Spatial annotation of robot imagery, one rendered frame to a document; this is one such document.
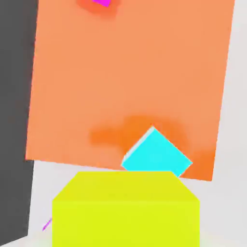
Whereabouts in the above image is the small magenta cube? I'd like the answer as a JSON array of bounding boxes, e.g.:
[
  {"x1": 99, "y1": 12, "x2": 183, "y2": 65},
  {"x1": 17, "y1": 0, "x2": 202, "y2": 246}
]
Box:
[{"x1": 92, "y1": 0, "x2": 111, "y2": 8}]

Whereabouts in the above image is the small yellow cube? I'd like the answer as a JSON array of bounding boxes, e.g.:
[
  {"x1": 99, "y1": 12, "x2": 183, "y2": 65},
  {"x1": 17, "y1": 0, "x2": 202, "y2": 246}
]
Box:
[{"x1": 52, "y1": 170, "x2": 201, "y2": 247}]

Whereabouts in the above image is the small cyan cube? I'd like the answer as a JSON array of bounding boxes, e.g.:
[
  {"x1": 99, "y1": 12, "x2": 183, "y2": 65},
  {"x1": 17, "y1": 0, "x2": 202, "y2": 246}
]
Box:
[{"x1": 121, "y1": 125, "x2": 193, "y2": 178}]

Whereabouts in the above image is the large orange box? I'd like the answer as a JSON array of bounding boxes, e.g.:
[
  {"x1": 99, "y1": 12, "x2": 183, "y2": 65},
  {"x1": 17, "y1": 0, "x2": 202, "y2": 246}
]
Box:
[{"x1": 25, "y1": 0, "x2": 236, "y2": 182}]

